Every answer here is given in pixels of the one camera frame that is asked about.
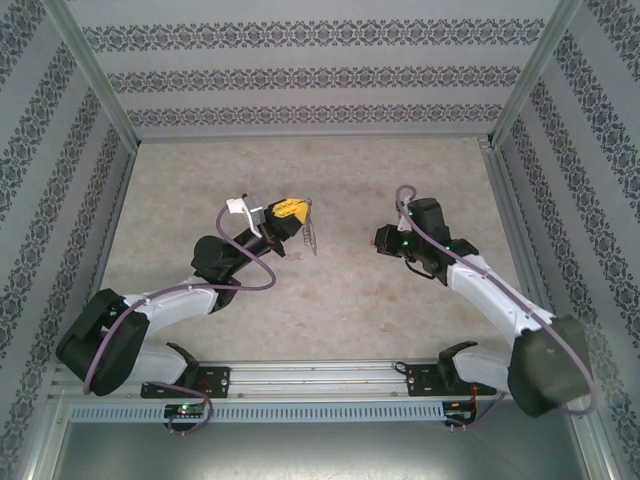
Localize small circuit board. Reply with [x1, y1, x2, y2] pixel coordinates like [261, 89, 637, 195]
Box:
[164, 403, 209, 419]
[442, 401, 476, 421]

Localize grey metal sheet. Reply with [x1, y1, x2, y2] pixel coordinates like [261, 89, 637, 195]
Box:
[47, 394, 616, 480]

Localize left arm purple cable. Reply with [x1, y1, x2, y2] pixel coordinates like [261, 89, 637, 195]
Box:
[82, 204, 279, 437]

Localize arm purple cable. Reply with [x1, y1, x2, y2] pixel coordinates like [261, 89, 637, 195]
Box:
[82, 204, 279, 437]
[394, 184, 601, 434]

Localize aluminium wall floor rail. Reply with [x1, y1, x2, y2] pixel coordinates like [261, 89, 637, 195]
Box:
[135, 133, 494, 146]

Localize aluminium side floor rail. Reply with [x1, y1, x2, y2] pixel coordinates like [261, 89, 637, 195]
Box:
[94, 144, 140, 296]
[478, 138, 556, 321]

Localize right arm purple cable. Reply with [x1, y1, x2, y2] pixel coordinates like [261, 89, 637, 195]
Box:
[394, 184, 601, 434]

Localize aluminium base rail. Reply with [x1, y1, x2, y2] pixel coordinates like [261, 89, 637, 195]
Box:
[49, 362, 586, 401]

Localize aluminium frame post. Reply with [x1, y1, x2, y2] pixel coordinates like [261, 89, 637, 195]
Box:
[42, 0, 142, 149]
[487, 0, 584, 149]

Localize grey slotted cable duct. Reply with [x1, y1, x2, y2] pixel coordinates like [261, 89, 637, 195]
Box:
[67, 402, 479, 424]

